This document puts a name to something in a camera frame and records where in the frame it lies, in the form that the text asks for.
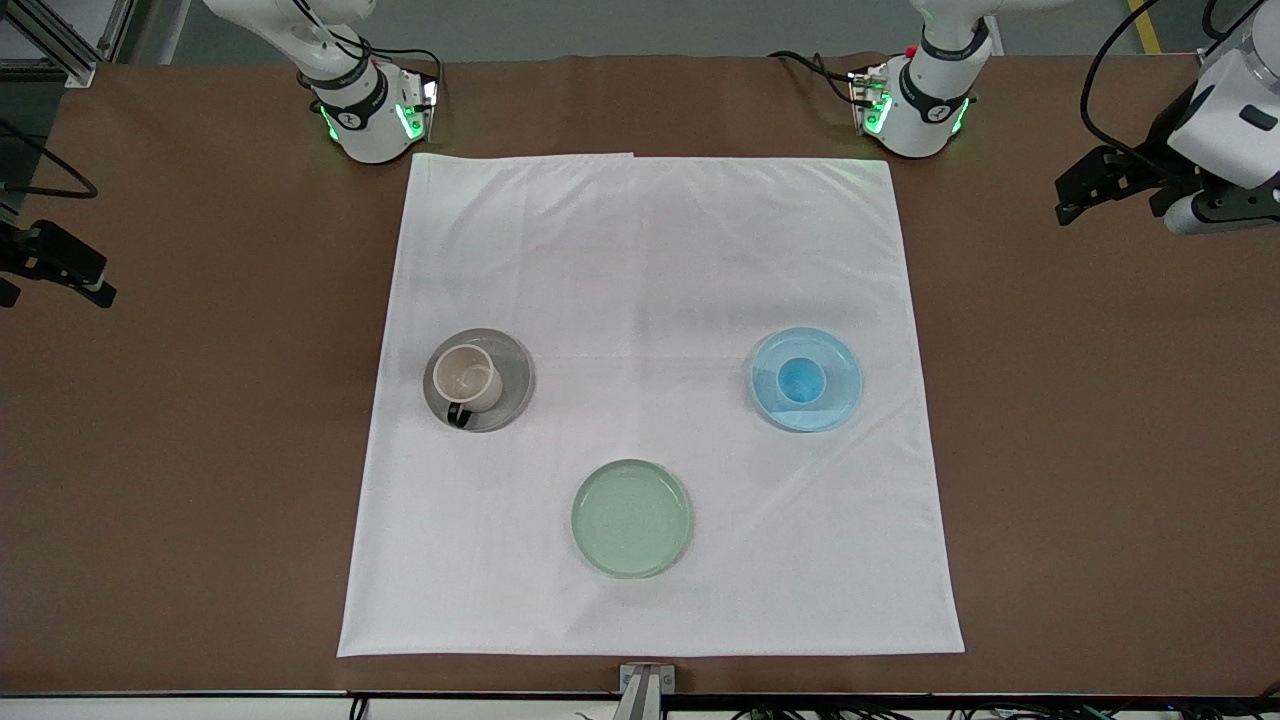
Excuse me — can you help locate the blue plate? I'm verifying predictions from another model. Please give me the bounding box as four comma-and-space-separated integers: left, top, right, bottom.
751, 326, 864, 433

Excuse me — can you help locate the green plate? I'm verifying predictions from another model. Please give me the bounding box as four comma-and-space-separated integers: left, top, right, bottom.
570, 458, 694, 580

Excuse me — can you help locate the black cable along right arm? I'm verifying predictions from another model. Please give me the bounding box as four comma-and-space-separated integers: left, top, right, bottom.
0, 118, 99, 199

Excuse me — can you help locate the metal bracket on table edge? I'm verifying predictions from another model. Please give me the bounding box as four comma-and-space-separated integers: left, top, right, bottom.
619, 663, 677, 720

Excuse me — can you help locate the black cable at left arm base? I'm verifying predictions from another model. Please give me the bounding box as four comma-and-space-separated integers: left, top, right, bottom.
768, 50, 861, 106

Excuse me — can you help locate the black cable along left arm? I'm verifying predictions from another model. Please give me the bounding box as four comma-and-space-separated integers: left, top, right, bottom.
1080, 0, 1186, 176

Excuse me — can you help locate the gray plate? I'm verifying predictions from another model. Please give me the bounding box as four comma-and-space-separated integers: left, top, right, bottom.
422, 327, 536, 433

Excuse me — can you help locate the black cable at arm base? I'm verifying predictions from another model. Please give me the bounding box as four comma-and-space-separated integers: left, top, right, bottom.
768, 50, 861, 106
365, 50, 444, 111

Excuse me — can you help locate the black cable at right arm base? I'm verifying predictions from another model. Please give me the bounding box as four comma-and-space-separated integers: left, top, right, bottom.
365, 50, 444, 111

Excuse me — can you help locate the blue cup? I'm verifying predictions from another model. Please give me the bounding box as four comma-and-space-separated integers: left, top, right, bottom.
776, 356, 828, 406

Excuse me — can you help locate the aluminium frame profile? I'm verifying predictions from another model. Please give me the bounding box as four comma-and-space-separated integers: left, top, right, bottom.
0, 0, 136, 86

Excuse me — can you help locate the white mug with black handle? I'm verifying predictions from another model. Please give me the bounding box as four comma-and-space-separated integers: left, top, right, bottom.
432, 344, 504, 429

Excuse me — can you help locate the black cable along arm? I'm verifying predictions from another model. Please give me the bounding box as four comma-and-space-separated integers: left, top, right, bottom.
1080, 0, 1186, 176
0, 118, 99, 199

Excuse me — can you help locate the white cloth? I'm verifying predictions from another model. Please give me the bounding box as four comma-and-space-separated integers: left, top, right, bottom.
336, 152, 967, 659

